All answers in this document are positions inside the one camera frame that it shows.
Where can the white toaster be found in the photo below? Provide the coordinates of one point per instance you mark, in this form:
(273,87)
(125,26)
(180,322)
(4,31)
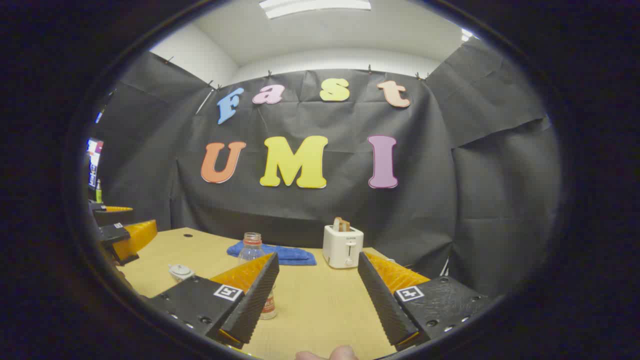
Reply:
(342,247)

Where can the white flowered teacup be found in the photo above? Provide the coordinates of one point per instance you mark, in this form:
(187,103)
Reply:
(180,277)

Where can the green bottle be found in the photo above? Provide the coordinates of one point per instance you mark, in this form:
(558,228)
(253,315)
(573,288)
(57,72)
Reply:
(99,192)

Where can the blue folded towel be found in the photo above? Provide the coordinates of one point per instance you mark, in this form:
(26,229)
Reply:
(290,254)

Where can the clear plastic water bottle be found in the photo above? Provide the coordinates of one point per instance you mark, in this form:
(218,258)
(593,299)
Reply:
(250,250)

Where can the computer monitor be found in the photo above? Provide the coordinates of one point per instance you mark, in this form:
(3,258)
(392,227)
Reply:
(94,162)

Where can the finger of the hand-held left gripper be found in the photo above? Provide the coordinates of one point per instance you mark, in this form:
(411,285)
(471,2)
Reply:
(112,216)
(135,237)

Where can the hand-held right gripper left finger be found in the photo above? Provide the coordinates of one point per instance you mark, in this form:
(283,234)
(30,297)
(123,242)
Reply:
(252,305)

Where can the toast slice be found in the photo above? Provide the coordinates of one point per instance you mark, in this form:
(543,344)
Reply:
(341,224)

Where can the white teacup lid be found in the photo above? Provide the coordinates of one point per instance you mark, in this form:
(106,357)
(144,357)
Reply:
(180,270)

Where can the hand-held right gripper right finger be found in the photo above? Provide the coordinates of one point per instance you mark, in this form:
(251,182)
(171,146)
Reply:
(382,305)

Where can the ceiling light panel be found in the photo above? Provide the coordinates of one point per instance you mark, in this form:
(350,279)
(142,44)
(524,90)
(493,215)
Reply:
(466,35)
(315,7)

